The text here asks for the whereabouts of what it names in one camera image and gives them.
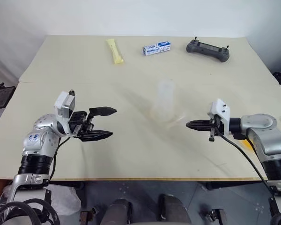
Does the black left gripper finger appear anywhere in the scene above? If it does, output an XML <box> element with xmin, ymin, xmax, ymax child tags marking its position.
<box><xmin>88</xmin><ymin>106</ymin><xmax>118</xmax><ymax>123</ymax></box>
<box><xmin>79</xmin><ymin>129</ymin><xmax>114</xmax><ymax>143</ymax></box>

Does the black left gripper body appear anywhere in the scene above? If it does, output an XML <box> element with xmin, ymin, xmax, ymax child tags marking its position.
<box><xmin>69</xmin><ymin>112</ymin><xmax>95</xmax><ymax>139</ymax></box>

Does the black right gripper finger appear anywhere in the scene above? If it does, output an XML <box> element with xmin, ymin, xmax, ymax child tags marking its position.
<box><xmin>186</xmin><ymin>119</ymin><xmax>213</xmax><ymax>126</ymax></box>
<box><xmin>186</xmin><ymin>125</ymin><xmax>213</xmax><ymax>132</ymax></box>

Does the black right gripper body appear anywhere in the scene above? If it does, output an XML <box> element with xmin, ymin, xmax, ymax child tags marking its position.
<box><xmin>208</xmin><ymin>114</ymin><xmax>223</xmax><ymax>142</ymax></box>

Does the pale yellow snack packet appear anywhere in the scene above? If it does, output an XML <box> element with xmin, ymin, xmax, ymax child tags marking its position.
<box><xmin>105</xmin><ymin>38</ymin><xmax>125</xmax><ymax>66</ymax></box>

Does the grey handheld remote controller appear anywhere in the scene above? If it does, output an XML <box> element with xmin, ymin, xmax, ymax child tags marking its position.
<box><xmin>186</xmin><ymin>37</ymin><xmax>231</xmax><ymax>63</ymax></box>

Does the white crumpled plastic bag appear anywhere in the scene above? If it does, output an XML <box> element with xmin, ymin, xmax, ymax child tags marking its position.
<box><xmin>45</xmin><ymin>184</ymin><xmax>81</xmax><ymax>222</ymax></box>

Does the dark rounded shape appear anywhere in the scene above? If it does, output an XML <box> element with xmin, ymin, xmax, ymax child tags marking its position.
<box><xmin>100</xmin><ymin>198</ymin><xmax>133</xmax><ymax>225</ymax></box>
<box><xmin>157</xmin><ymin>194</ymin><xmax>190</xmax><ymax>225</ymax></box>

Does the dark mesh panel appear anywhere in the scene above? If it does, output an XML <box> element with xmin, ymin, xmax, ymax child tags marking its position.
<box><xmin>0</xmin><ymin>86</ymin><xmax>16</xmax><ymax>111</ymax></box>

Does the dark metal floor clamp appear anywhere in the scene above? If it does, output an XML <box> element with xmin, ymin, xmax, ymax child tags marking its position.
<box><xmin>201</xmin><ymin>207</ymin><xmax>227</xmax><ymax>222</ymax></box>
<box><xmin>81</xmin><ymin>207</ymin><xmax>97</xmax><ymax>224</ymax></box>

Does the blue and white carton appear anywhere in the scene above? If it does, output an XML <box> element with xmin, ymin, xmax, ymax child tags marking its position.
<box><xmin>142</xmin><ymin>41</ymin><xmax>171</xmax><ymax>57</ymax></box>

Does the brown wooden board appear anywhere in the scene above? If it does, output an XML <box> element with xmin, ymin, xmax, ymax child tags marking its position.
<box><xmin>0</xmin><ymin>179</ymin><xmax>16</xmax><ymax>197</ymax></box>

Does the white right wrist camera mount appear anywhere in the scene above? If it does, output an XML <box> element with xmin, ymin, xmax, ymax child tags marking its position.
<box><xmin>207</xmin><ymin>98</ymin><xmax>231</xmax><ymax>135</ymax></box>

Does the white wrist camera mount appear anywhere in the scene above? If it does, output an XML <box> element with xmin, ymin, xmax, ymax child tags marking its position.
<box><xmin>207</xmin><ymin>98</ymin><xmax>231</xmax><ymax>135</ymax></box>
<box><xmin>53</xmin><ymin>89</ymin><xmax>77</xmax><ymax>137</ymax></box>

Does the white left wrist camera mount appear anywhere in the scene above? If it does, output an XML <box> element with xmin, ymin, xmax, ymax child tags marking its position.
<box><xmin>53</xmin><ymin>89</ymin><xmax>77</xmax><ymax>137</ymax></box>

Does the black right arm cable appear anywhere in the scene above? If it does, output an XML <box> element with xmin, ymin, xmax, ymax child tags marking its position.
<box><xmin>216</xmin><ymin>132</ymin><xmax>281</xmax><ymax>221</ymax></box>

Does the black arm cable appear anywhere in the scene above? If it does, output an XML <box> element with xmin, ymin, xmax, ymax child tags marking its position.
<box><xmin>48</xmin><ymin>88</ymin><xmax>75</xmax><ymax>183</ymax></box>
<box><xmin>216</xmin><ymin>132</ymin><xmax>281</xmax><ymax>221</ymax></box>

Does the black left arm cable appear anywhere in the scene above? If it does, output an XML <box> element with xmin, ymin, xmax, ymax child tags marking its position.
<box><xmin>48</xmin><ymin>88</ymin><xmax>75</xmax><ymax>183</ymax></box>

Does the black table frame bar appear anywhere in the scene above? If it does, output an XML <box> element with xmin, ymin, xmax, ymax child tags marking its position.
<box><xmin>206</xmin><ymin>181</ymin><xmax>269</xmax><ymax>191</ymax></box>
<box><xmin>50</xmin><ymin>181</ymin><xmax>86</xmax><ymax>191</ymax></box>

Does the thick black cable loop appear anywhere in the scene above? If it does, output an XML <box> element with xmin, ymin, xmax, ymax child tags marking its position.
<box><xmin>0</xmin><ymin>198</ymin><xmax>60</xmax><ymax>225</ymax></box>

